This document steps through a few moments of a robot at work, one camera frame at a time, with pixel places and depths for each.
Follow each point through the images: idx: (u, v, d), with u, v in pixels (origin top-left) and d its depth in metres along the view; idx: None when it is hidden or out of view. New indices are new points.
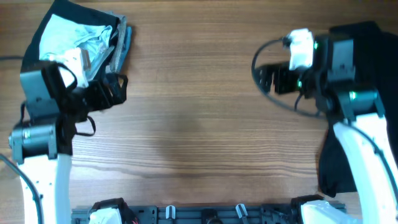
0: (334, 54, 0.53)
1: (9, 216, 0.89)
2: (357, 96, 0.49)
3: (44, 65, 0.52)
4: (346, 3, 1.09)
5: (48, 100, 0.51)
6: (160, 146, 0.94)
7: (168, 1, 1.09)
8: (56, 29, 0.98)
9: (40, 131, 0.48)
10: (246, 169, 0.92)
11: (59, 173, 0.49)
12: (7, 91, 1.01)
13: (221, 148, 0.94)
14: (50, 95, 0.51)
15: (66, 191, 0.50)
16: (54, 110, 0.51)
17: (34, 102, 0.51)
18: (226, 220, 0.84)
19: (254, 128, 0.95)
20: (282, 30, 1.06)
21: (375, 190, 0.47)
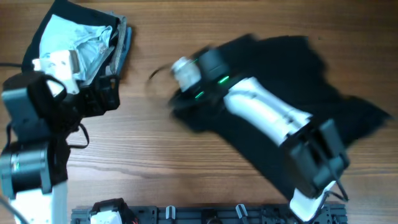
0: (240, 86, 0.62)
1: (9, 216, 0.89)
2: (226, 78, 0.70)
3: (29, 79, 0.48)
4: (345, 3, 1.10)
5: (34, 121, 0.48)
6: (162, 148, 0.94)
7: (168, 2, 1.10)
8: (56, 30, 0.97)
9: (30, 159, 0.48)
10: (248, 171, 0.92)
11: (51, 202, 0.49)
12: None
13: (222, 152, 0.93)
14: (37, 115, 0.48)
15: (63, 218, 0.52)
16: (43, 132, 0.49)
17: (19, 125, 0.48)
18: (227, 220, 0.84)
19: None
20: (282, 30, 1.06)
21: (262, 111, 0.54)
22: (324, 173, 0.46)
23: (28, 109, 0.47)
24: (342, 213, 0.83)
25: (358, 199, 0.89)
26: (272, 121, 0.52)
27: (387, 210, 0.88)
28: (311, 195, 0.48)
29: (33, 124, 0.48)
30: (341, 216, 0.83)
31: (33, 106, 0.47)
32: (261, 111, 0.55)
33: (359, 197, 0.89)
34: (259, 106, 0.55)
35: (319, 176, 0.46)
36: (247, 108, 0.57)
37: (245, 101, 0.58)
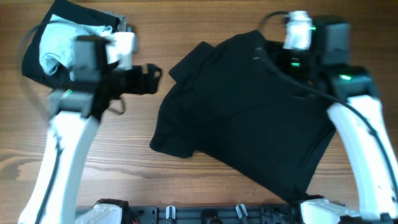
0: (330, 38, 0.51)
1: (9, 216, 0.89)
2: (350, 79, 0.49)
3: (96, 38, 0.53)
4: (346, 2, 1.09)
5: (92, 70, 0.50)
6: (166, 145, 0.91)
7: (168, 1, 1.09)
8: (57, 30, 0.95)
9: (76, 99, 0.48)
10: (253, 174, 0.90)
11: (78, 146, 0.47)
12: (8, 91, 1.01)
13: (231, 152, 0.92)
14: (96, 65, 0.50)
15: (73, 183, 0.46)
16: (95, 79, 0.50)
17: (76, 69, 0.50)
18: (227, 220, 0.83)
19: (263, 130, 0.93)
20: (282, 30, 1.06)
21: (365, 154, 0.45)
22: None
23: (88, 57, 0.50)
24: None
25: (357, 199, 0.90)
26: (375, 184, 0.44)
27: None
28: None
29: (89, 72, 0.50)
30: None
31: (96, 56, 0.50)
32: (370, 157, 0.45)
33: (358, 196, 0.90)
34: (367, 150, 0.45)
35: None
36: (353, 144, 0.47)
37: (357, 131, 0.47)
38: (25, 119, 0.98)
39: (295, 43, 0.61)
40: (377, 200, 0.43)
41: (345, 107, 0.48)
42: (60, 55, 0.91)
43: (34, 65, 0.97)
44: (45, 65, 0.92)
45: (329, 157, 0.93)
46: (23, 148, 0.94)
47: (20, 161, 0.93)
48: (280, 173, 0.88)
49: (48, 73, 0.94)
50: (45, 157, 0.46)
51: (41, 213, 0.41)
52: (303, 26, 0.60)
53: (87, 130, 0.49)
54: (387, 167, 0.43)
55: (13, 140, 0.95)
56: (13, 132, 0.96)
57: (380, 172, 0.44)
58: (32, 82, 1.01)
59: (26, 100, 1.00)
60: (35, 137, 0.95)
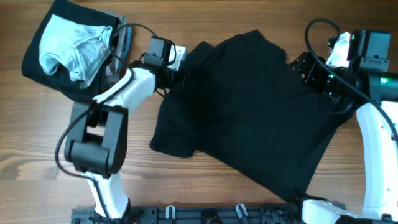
0: (370, 46, 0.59)
1: (9, 216, 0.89)
2: (388, 83, 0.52)
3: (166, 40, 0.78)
4: (346, 3, 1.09)
5: (158, 57, 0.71)
6: (166, 147, 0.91)
7: (168, 1, 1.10)
8: (57, 30, 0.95)
9: (144, 68, 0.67)
10: (254, 175, 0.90)
11: (145, 84, 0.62)
12: (7, 91, 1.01)
13: (232, 153, 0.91)
14: (162, 54, 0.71)
15: (133, 102, 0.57)
16: (158, 63, 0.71)
17: (148, 55, 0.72)
18: (226, 220, 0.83)
19: (265, 131, 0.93)
20: (282, 30, 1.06)
21: (382, 155, 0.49)
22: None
23: (160, 49, 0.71)
24: None
25: (357, 199, 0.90)
26: (385, 186, 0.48)
27: None
28: None
29: (157, 57, 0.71)
30: None
31: (163, 50, 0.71)
32: (387, 163, 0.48)
33: (358, 196, 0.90)
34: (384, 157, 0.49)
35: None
36: (372, 144, 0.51)
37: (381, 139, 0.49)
38: (25, 119, 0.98)
39: (331, 61, 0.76)
40: (385, 201, 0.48)
41: (372, 106, 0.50)
42: (60, 55, 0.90)
43: (34, 66, 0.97)
44: (45, 64, 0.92)
45: (329, 157, 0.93)
46: (23, 148, 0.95)
47: (20, 161, 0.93)
48: (282, 173, 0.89)
49: (48, 73, 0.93)
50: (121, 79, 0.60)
51: (113, 94, 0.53)
52: (345, 46, 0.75)
53: (148, 84, 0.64)
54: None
55: (13, 140, 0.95)
56: (13, 132, 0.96)
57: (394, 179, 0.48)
58: (32, 82, 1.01)
59: (26, 100, 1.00)
60: (35, 137, 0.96)
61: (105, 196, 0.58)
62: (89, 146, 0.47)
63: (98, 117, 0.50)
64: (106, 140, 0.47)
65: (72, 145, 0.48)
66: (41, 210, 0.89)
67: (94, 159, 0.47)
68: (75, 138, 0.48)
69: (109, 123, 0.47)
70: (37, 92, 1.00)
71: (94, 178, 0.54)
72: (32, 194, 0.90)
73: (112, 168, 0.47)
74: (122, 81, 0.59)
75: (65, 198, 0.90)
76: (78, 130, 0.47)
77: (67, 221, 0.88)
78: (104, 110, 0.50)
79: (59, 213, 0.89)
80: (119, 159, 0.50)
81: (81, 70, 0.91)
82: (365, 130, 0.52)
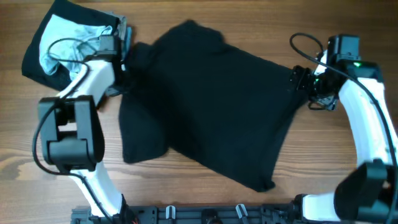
0: (343, 45, 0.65)
1: (9, 216, 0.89)
2: (360, 67, 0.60)
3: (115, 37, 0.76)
4: (346, 3, 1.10)
5: (112, 50, 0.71)
6: (134, 145, 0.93)
7: (168, 2, 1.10)
8: (57, 30, 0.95)
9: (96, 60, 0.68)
10: (224, 170, 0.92)
11: (101, 74, 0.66)
12: (7, 91, 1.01)
13: (201, 150, 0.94)
14: (115, 48, 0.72)
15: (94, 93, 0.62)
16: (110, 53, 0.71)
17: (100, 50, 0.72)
18: (227, 220, 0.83)
19: (231, 127, 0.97)
20: (281, 30, 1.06)
21: (366, 114, 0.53)
22: (375, 211, 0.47)
23: (111, 43, 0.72)
24: None
25: None
26: (372, 137, 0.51)
27: None
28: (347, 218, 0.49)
29: (110, 51, 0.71)
30: None
31: (115, 45, 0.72)
32: (372, 121, 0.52)
33: None
34: (370, 117, 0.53)
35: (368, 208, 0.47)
36: (356, 110, 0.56)
37: (362, 102, 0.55)
38: (25, 119, 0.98)
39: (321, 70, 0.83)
40: (375, 149, 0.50)
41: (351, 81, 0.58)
42: (60, 56, 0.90)
43: (35, 66, 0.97)
44: (45, 64, 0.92)
45: (329, 158, 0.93)
46: (23, 148, 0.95)
47: (20, 161, 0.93)
48: (246, 167, 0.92)
49: (48, 73, 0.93)
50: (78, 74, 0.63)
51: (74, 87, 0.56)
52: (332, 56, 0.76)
53: (106, 73, 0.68)
54: (384, 126, 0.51)
55: (13, 140, 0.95)
56: (13, 132, 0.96)
57: (380, 132, 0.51)
58: (32, 82, 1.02)
59: (26, 100, 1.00)
60: None
61: (97, 193, 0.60)
62: (66, 141, 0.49)
63: (66, 113, 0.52)
64: (80, 131, 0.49)
65: (48, 146, 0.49)
66: (41, 210, 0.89)
67: (73, 153, 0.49)
68: (50, 137, 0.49)
69: (78, 114, 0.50)
70: (37, 92, 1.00)
71: (81, 174, 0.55)
72: (32, 194, 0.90)
73: (93, 157, 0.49)
74: (79, 76, 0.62)
75: (65, 198, 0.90)
76: (50, 129, 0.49)
77: (67, 221, 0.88)
78: (68, 104, 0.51)
79: (59, 213, 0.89)
80: (100, 145, 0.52)
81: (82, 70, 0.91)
82: (351, 102, 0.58)
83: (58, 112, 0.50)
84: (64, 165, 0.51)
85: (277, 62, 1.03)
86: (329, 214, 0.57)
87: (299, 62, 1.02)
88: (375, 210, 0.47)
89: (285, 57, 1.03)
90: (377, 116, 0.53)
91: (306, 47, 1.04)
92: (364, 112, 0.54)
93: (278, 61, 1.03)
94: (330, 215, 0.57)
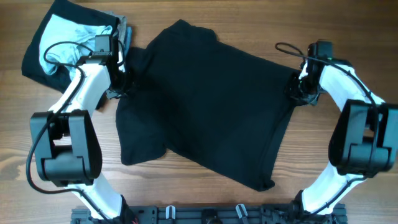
0: (320, 46, 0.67)
1: (8, 216, 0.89)
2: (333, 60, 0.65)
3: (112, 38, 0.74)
4: (346, 2, 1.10)
5: (107, 51, 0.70)
6: (133, 147, 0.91)
7: (168, 1, 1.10)
8: (57, 30, 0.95)
9: (93, 63, 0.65)
10: (226, 170, 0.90)
11: (97, 79, 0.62)
12: (7, 91, 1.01)
13: (203, 150, 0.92)
14: (111, 49, 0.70)
15: (89, 102, 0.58)
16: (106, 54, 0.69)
17: (96, 52, 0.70)
18: (227, 220, 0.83)
19: (233, 126, 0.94)
20: (281, 30, 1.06)
21: (346, 83, 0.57)
22: (363, 150, 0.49)
23: (107, 44, 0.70)
24: (341, 212, 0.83)
25: (357, 199, 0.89)
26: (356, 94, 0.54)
27: (387, 210, 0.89)
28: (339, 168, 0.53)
29: (105, 52, 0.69)
30: (341, 215, 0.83)
31: (111, 45, 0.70)
32: (351, 86, 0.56)
33: (359, 196, 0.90)
34: (346, 81, 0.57)
35: (357, 149, 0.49)
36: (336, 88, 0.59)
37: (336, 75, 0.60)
38: (25, 119, 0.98)
39: None
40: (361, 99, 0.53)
41: (327, 66, 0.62)
42: (60, 55, 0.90)
43: (35, 66, 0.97)
44: (45, 64, 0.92)
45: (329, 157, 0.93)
46: (23, 148, 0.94)
47: (20, 161, 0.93)
48: (250, 165, 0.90)
49: (48, 73, 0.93)
50: (72, 81, 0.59)
51: (68, 100, 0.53)
52: None
53: (102, 79, 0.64)
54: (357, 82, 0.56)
55: (13, 140, 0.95)
56: (13, 132, 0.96)
57: (356, 86, 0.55)
58: (32, 82, 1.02)
59: (26, 99, 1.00)
60: None
61: (97, 200, 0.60)
62: (61, 158, 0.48)
63: (61, 127, 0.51)
64: (75, 149, 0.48)
65: (43, 163, 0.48)
66: (41, 210, 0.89)
67: (69, 169, 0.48)
68: (45, 155, 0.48)
69: (73, 130, 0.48)
70: (37, 92, 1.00)
71: (78, 188, 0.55)
72: (33, 194, 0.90)
73: (90, 173, 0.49)
74: (73, 83, 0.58)
75: (65, 198, 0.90)
76: (45, 147, 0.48)
77: (67, 221, 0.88)
78: (63, 118, 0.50)
79: (59, 213, 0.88)
80: (96, 160, 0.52)
81: None
82: (332, 84, 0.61)
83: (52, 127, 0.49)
84: (61, 181, 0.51)
85: (278, 61, 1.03)
86: (330, 181, 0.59)
87: (300, 61, 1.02)
88: (362, 150, 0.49)
89: (285, 56, 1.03)
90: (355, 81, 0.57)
91: (306, 46, 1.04)
92: (346, 84, 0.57)
93: (278, 60, 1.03)
94: (331, 182, 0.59)
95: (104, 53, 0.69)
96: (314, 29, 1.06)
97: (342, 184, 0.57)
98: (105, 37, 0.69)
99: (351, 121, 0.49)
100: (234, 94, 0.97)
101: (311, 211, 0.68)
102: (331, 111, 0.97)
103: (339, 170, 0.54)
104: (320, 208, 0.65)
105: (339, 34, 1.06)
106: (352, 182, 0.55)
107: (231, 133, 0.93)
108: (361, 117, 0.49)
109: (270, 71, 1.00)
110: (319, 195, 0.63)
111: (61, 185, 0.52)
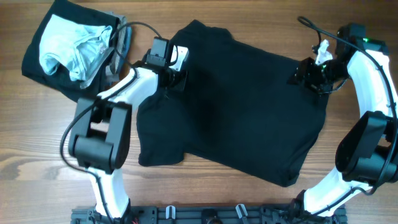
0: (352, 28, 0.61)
1: (8, 216, 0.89)
2: (367, 42, 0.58)
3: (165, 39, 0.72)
4: (346, 3, 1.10)
5: (161, 58, 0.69)
6: (155, 149, 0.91)
7: (168, 1, 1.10)
8: (57, 30, 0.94)
9: (145, 70, 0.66)
10: (254, 168, 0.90)
11: (147, 84, 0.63)
12: (7, 91, 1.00)
13: (229, 148, 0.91)
14: (165, 55, 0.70)
15: (136, 100, 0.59)
16: (160, 62, 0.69)
17: (150, 55, 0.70)
18: (227, 220, 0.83)
19: (259, 122, 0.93)
20: (281, 30, 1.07)
21: (372, 82, 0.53)
22: (372, 163, 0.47)
23: (162, 49, 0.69)
24: (341, 212, 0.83)
25: (357, 199, 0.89)
26: (377, 99, 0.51)
27: (386, 210, 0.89)
28: (344, 172, 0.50)
29: (159, 58, 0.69)
30: (341, 215, 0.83)
31: (166, 51, 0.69)
32: (377, 85, 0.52)
33: (359, 196, 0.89)
34: (374, 79, 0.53)
35: (367, 160, 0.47)
36: (363, 80, 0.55)
37: (367, 70, 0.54)
38: (25, 119, 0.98)
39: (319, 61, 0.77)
40: (378, 104, 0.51)
41: (359, 51, 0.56)
42: (60, 55, 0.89)
43: (34, 65, 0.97)
44: (45, 65, 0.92)
45: (329, 157, 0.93)
46: (23, 148, 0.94)
47: (20, 161, 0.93)
48: (268, 163, 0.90)
49: (48, 73, 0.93)
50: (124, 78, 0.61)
51: (117, 91, 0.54)
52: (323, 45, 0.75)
53: (151, 84, 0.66)
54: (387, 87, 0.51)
55: (13, 140, 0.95)
56: (13, 132, 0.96)
57: (383, 93, 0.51)
58: (32, 82, 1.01)
59: (25, 99, 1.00)
60: (35, 137, 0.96)
61: (106, 193, 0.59)
62: (91, 141, 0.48)
63: (102, 114, 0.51)
64: (110, 134, 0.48)
65: (76, 140, 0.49)
66: (41, 210, 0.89)
67: (97, 154, 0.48)
68: (79, 132, 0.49)
69: (113, 120, 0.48)
70: (37, 92, 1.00)
71: (96, 174, 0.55)
72: (33, 194, 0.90)
73: (115, 163, 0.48)
74: (125, 79, 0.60)
75: (65, 198, 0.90)
76: (83, 124, 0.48)
77: (67, 221, 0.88)
78: (108, 106, 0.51)
79: (59, 213, 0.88)
80: (123, 154, 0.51)
81: (81, 70, 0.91)
82: (359, 74, 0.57)
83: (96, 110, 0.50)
84: (84, 161, 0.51)
85: None
86: (333, 185, 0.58)
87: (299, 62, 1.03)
88: (372, 162, 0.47)
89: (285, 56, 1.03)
90: (384, 83, 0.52)
91: (306, 47, 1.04)
92: (372, 81, 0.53)
93: None
94: (333, 185, 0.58)
95: (157, 58, 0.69)
96: (314, 29, 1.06)
97: (346, 189, 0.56)
98: (161, 42, 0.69)
99: (365, 134, 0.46)
100: (254, 93, 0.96)
101: (311, 212, 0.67)
102: (332, 110, 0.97)
103: (344, 175, 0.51)
104: (321, 210, 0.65)
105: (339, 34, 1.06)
106: (356, 189, 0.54)
107: (249, 132, 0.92)
108: (377, 130, 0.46)
109: (285, 67, 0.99)
110: (322, 196, 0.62)
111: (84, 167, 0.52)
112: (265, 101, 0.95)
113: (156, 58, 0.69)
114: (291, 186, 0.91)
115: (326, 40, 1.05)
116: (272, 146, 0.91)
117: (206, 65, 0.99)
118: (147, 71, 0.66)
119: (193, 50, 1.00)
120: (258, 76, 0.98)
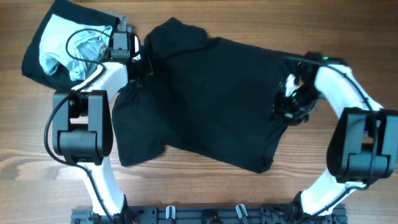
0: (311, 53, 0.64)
1: (8, 216, 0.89)
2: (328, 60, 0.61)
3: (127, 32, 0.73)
4: (346, 2, 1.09)
5: (126, 50, 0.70)
6: (137, 145, 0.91)
7: (168, 1, 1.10)
8: (57, 30, 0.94)
9: (112, 63, 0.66)
10: (238, 162, 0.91)
11: (117, 74, 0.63)
12: (8, 91, 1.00)
13: (213, 142, 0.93)
14: (129, 48, 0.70)
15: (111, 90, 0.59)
16: (126, 55, 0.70)
17: (115, 50, 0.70)
18: (227, 220, 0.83)
19: (234, 112, 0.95)
20: (281, 30, 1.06)
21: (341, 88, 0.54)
22: (363, 161, 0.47)
23: (125, 42, 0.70)
24: (342, 213, 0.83)
25: (358, 199, 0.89)
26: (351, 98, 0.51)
27: (387, 210, 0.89)
28: (337, 177, 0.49)
29: (124, 51, 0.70)
30: (341, 216, 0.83)
31: (129, 43, 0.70)
32: (346, 89, 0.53)
33: (359, 196, 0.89)
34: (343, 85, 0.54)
35: (355, 159, 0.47)
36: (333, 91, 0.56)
37: (334, 79, 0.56)
38: (25, 119, 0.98)
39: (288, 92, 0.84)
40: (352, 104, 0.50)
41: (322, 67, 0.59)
42: (60, 55, 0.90)
43: (35, 65, 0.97)
44: (45, 65, 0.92)
45: None
46: (23, 148, 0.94)
47: (20, 161, 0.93)
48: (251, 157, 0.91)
49: (48, 73, 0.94)
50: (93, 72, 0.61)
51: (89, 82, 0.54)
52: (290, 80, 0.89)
53: (120, 75, 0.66)
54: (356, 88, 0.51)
55: (13, 140, 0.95)
56: (13, 132, 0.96)
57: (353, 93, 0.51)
58: (32, 82, 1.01)
59: (25, 99, 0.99)
60: (35, 137, 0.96)
61: (99, 186, 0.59)
62: (75, 133, 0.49)
63: (79, 106, 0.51)
64: (91, 122, 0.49)
65: (59, 136, 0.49)
66: (41, 210, 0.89)
67: (82, 145, 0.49)
68: (60, 127, 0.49)
69: (91, 107, 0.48)
70: (37, 92, 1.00)
71: (86, 167, 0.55)
72: (32, 194, 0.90)
73: (102, 149, 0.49)
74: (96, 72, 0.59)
75: (65, 198, 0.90)
76: (61, 119, 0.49)
77: (67, 221, 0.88)
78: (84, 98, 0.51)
79: (59, 213, 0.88)
80: (109, 139, 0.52)
81: (81, 70, 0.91)
82: (328, 86, 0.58)
83: (71, 104, 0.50)
84: (72, 157, 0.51)
85: None
86: (329, 186, 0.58)
87: None
88: (362, 160, 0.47)
89: None
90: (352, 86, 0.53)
91: (306, 47, 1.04)
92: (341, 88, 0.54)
93: None
94: (329, 186, 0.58)
95: (122, 51, 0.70)
96: (314, 29, 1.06)
97: (341, 190, 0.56)
98: (122, 35, 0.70)
99: (349, 132, 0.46)
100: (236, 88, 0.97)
101: (311, 213, 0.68)
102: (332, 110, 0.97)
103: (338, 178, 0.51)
104: (320, 210, 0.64)
105: (339, 34, 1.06)
106: (351, 188, 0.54)
107: (233, 126, 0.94)
108: (359, 126, 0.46)
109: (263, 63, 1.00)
110: (319, 198, 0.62)
111: (73, 162, 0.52)
112: (246, 96, 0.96)
113: (120, 51, 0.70)
114: (291, 186, 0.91)
115: (326, 41, 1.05)
116: (256, 140, 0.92)
117: (185, 60, 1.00)
118: (115, 63, 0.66)
119: (171, 46, 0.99)
120: (239, 71, 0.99)
